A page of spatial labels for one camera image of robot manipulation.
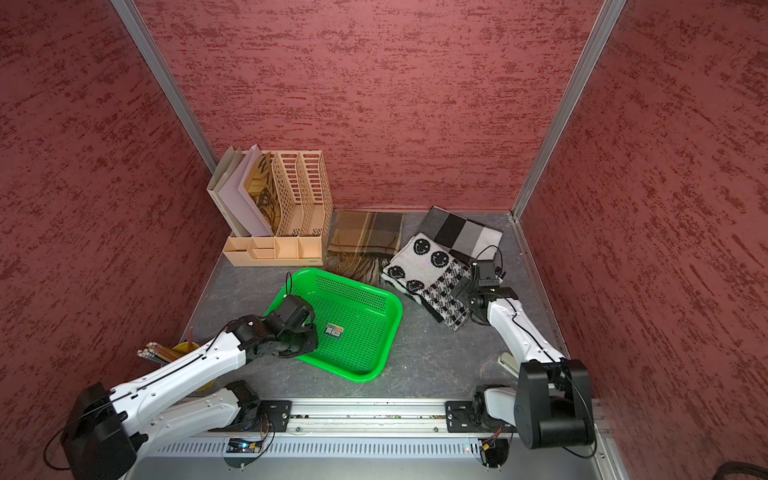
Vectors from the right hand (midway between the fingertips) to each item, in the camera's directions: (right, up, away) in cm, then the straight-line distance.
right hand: (466, 302), depth 89 cm
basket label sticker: (-40, -8, -1) cm, 41 cm away
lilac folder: (-71, +27, +6) cm, 76 cm away
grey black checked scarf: (+6, +19, +21) cm, 29 cm away
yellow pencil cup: (-77, -9, -13) cm, 79 cm away
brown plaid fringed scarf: (-34, +18, +18) cm, 42 cm away
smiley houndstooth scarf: (-11, +8, +9) cm, 16 cm away
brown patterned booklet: (-67, +36, +12) cm, 77 cm away
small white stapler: (+10, -15, -8) cm, 20 cm away
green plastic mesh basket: (-34, -7, +1) cm, 34 cm away
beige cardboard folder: (-75, +43, +4) cm, 86 cm away
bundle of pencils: (-78, -8, -20) cm, 81 cm away
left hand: (-43, -11, -9) cm, 46 cm away
